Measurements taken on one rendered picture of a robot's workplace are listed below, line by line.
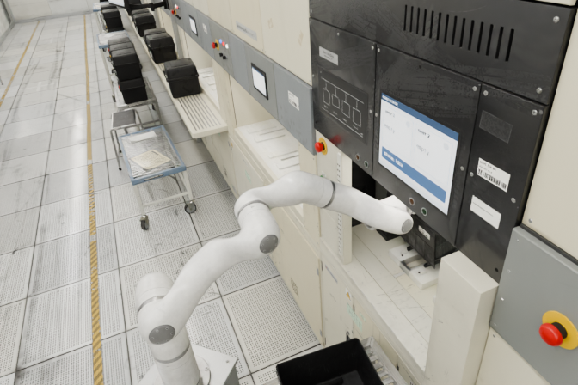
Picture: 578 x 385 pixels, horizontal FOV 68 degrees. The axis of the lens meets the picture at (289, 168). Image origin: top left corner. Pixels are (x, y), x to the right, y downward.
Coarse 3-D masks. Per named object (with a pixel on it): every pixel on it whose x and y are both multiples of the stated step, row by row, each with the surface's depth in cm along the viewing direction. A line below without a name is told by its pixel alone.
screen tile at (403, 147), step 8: (384, 112) 111; (392, 112) 108; (384, 120) 112; (392, 120) 109; (400, 120) 106; (400, 128) 107; (384, 136) 114; (392, 136) 111; (408, 136) 104; (392, 144) 112; (400, 144) 109; (408, 144) 105; (400, 152) 110; (408, 152) 106
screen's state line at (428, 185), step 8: (384, 152) 117; (392, 160) 114; (400, 160) 110; (400, 168) 112; (408, 168) 108; (416, 176) 106; (424, 176) 103; (424, 184) 103; (432, 184) 101; (432, 192) 102; (440, 192) 98
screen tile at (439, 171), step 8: (416, 128) 100; (424, 128) 98; (416, 136) 101; (424, 136) 98; (432, 136) 96; (424, 144) 99; (432, 144) 97; (440, 144) 94; (416, 152) 103; (440, 152) 95; (416, 160) 104; (424, 160) 101; (432, 160) 98; (440, 160) 95; (448, 160) 93; (424, 168) 102; (432, 168) 99; (440, 168) 96; (448, 168) 94; (440, 176) 97; (448, 176) 94
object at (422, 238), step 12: (420, 228) 154; (432, 228) 147; (408, 240) 166; (420, 240) 157; (432, 240) 149; (444, 240) 148; (420, 252) 160; (432, 252) 152; (444, 252) 152; (432, 264) 154
